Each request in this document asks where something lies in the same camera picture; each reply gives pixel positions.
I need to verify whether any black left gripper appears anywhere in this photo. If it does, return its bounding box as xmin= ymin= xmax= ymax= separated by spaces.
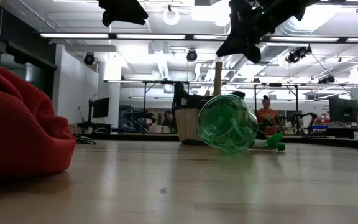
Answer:
xmin=97 ymin=0 xmax=150 ymax=27

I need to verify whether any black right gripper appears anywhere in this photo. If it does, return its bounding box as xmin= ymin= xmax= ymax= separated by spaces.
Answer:
xmin=215 ymin=0 xmax=291 ymax=65

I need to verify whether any green plastic spray bottle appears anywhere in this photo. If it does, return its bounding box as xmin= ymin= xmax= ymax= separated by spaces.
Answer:
xmin=196 ymin=93 xmax=287 ymax=155

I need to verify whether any beige green-trimmed gardening bag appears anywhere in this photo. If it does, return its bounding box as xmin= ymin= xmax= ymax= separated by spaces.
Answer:
xmin=172 ymin=81 xmax=247 ymax=146

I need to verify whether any red knit gardening glove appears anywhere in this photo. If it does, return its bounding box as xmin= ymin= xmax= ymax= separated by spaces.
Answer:
xmin=0 ymin=57 xmax=76 ymax=180

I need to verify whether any round white ceiling lamp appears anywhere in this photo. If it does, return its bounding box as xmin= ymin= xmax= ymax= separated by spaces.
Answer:
xmin=162 ymin=4 xmax=180 ymax=26

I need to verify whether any person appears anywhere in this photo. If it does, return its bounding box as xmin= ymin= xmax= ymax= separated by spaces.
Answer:
xmin=162 ymin=110 xmax=177 ymax=133
xmin=255 ymin=95 xmax=281 ymax=136

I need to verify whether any black computer monitor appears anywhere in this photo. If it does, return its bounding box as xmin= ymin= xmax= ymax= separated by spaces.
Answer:
xmin=328 ymin=95 xmax=358 ymax=124
xmin=88 ymin=96 xmax=110 ymax=124

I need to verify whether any dark background desk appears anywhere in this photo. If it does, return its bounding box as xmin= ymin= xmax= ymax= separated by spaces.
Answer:
xmin=75 ymin=122 xmax=113 ymax=134
xmin=326 ymin=126 xmax=358 ymax=139

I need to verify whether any silver ventilation duct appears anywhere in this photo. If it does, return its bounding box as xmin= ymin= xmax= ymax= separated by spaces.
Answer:
xmin=255 ymin=0 xmax=332 ymax=65

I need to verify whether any black ceiling mounted camera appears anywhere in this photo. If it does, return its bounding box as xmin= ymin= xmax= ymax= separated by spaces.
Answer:
xmin=286 ymin=45 xmax=313 ymax=65

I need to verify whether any long fluorescent light rail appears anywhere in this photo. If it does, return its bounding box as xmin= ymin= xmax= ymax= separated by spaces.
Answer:
xmin=39 ymin=32 xmax=358 ymax=44

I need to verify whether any black metal workstation frame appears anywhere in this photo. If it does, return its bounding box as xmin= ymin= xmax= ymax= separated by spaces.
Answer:
xmin=142 ymin=80 xmax=300 ymax=135

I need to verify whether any small black ceiling camera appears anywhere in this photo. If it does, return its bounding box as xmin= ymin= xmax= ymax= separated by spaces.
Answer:
xmin=318 ymin=75 xmax=335 ymax=85

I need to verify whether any black aluminium table frame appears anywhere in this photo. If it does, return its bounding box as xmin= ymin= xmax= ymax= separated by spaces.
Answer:
xmin=73 ymin=133 xmax=358 ymax=149

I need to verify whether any black cable bundle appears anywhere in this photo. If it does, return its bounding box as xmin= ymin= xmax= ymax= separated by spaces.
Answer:
xmin=73 ymin=134 xmax=98 ymax=146

